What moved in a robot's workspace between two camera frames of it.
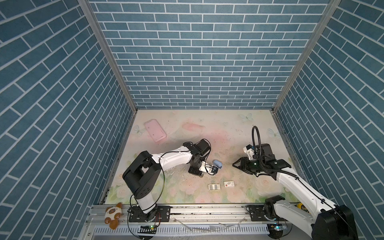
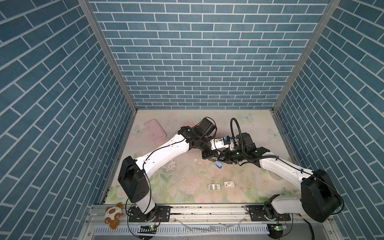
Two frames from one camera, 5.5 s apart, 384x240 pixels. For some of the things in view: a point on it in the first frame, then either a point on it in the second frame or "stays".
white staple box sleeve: x=230 y=183 stays
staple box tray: x=214 y=186 stays
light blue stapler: x=217 y=163 stays
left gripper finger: x=195 y=170 to x=208 y=154
